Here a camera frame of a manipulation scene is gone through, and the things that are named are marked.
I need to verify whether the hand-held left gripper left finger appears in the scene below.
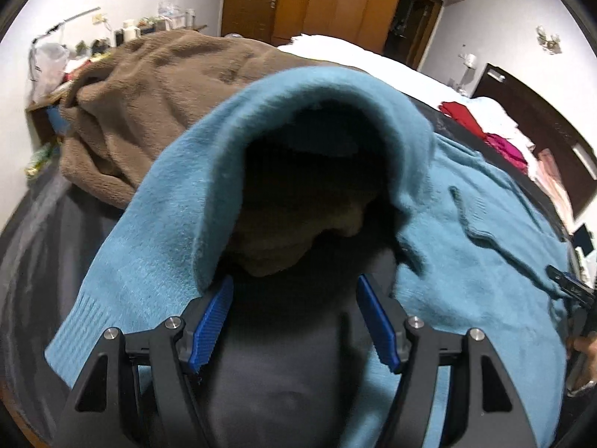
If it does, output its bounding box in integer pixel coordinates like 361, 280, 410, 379
58, 274, 235, 448

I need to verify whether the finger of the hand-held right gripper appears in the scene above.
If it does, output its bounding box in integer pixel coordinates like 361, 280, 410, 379
546, 265, 595, 302

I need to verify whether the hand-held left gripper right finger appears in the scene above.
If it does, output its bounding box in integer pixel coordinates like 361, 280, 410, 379
356, 274, 537, 448

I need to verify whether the blue knit sweater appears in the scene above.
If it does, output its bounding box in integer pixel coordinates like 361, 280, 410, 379
44, 66, 584, 448

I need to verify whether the white framed tablet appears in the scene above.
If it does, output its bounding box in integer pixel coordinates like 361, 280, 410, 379
573, 224, 594, 255

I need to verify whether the pink cloth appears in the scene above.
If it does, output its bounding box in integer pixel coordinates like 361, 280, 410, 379
534, 148, 574, 225

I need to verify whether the magenta folded cloth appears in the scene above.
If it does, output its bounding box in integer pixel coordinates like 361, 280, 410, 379
484, 133, 530, 175

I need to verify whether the dark wooden headboard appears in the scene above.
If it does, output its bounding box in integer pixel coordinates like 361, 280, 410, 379
471, 63, 597, 220

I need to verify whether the black bed sheet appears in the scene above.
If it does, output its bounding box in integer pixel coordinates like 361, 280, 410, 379
0, 98, 588, 448

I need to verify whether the red folded cloth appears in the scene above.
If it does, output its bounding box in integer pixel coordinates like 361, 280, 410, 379
439, 101, 488, 141

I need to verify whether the white floor lamp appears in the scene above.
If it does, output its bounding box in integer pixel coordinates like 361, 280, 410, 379
459, 44, 479, 96

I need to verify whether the brown fleece garment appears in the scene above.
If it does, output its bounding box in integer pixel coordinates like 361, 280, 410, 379
58, 30, 369, 278

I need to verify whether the white quilted blanket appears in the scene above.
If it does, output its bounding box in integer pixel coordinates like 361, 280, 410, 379
277, 34, 535, 150

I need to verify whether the wooden desk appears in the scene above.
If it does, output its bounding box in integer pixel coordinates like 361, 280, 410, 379
25, 23, 208, 145

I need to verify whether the dark open doorway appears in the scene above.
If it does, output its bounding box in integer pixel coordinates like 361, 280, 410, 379
382, 0, 444, 71

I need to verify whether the clear plastic bag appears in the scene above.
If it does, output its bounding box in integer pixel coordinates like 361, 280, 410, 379
29, 42, 68, 103

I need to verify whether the wooden room door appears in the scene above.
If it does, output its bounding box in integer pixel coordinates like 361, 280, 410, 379
221, 0, 286, 46

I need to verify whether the wooden wardrobe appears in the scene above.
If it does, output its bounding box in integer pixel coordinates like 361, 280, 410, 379
280, 0, 472, 54

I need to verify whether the wall lamp ornament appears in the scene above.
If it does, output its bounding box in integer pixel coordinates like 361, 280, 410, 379
535, 25, 563, 54

